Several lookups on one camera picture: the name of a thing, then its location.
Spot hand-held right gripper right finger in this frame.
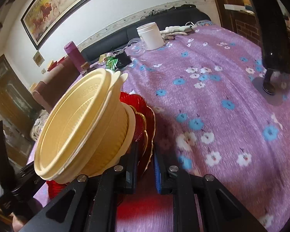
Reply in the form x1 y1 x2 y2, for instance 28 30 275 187
153 144 269 232

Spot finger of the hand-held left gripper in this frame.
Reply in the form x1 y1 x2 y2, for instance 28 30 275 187
0 120 17 193

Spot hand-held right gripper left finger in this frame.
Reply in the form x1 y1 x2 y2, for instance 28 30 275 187
20 141 139 232

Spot person's left hand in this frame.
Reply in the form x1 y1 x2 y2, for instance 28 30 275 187
13 213 33 232

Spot patterned cushion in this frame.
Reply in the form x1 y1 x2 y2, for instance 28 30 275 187
30 110 50 141

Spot brown armchair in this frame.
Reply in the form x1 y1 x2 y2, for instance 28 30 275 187
32 58 87 113

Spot red box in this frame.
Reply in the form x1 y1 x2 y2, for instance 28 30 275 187
47 57 68 72

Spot green snack packet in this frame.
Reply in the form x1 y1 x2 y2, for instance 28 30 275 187
105 57 119 72

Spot small black box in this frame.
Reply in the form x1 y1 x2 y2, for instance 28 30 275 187
116 53 131 69

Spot purple thermos bottle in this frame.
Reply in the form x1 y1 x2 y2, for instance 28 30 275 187
63 41 87 74

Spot clear glass bowl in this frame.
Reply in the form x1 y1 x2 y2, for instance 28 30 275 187
128 38 145 56

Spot black sofa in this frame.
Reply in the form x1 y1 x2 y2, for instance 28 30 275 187
81 7 212 64

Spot white plastic jar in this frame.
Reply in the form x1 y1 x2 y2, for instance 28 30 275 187
136 22 165 51

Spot grey phone stand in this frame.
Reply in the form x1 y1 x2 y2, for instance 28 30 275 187
252 68 290 106

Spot white gloves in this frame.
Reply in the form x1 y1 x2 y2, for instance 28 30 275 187
161 25 194 40

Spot framed horse painting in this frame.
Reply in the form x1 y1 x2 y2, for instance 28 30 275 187
20 0 118 50

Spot dark clothes pile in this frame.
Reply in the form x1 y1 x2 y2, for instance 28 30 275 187
141 5 196 20

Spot brown wooden shelf unit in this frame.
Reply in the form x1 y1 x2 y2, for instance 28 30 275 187
206 0 290 78

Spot black phone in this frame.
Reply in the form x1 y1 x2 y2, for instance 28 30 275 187
242 0 290 75

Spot white flat board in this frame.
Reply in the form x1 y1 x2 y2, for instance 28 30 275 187
224 3 247 11

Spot small yellow wall picture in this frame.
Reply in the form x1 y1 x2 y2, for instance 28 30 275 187
32 51 44 66

